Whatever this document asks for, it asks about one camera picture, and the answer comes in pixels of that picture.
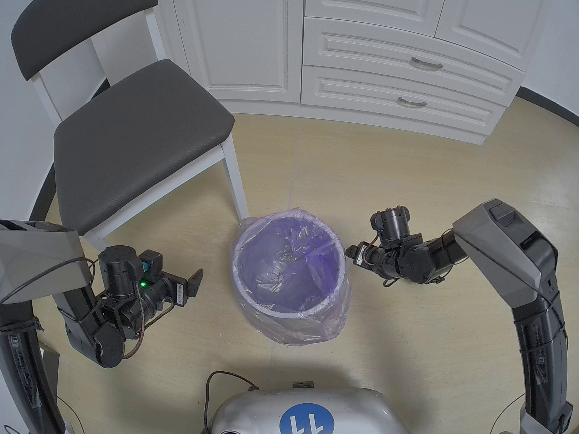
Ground white chair grey cushions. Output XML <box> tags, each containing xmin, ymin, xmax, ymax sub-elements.
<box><xmin>10</xmin><ymin>0</ymin><xmax>249</xmax><ymax>252</ymax></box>

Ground black cable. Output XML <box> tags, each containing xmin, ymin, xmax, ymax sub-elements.
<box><xmin>205</xmin><ymin>371</ymin><xmax>259</xmax><ymax>434</ymax></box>

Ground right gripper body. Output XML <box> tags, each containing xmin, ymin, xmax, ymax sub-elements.
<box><xmin>354</xmin><ymin>241</ymin><xmax>400</xmax><ymax>279</ymax></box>

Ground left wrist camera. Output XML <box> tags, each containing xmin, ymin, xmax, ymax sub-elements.
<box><xmin>137</xmin><ymin>250</ymin><xmax>164</xmax><ymax>285</ymax></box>

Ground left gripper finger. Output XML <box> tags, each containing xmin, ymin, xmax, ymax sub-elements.
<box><xmin>185</xmin><ymin>268</ymin><xmax>204</xmax><ymax>298</ymax></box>

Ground white wardrobe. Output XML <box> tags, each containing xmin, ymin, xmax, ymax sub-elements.
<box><xmin>154</xmin><ymin>0</ymin><xmax>557</xmax><ymax>146</ymax></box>

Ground white trash bin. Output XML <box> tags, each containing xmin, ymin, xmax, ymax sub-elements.
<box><xmin>233</xmin><ymin>213</ymin><xmax>349</xmax><ymax>344</ymax></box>

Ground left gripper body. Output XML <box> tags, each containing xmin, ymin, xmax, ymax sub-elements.
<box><xmin>136</xmin><ymin>277</ymin><xmax>187</xmax><ymax>318</ymax></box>

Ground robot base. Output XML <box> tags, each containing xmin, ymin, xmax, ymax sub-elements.
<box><xmin>213</xmin><ymin>380</ymin><xmax>403</xmax><ymax>434</ymax></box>

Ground purple plastic bag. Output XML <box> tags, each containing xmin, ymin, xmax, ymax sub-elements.
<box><xmin>228</xmin><ymin>206</ymin><xmax>353</xmax><ymax>347</ymax></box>

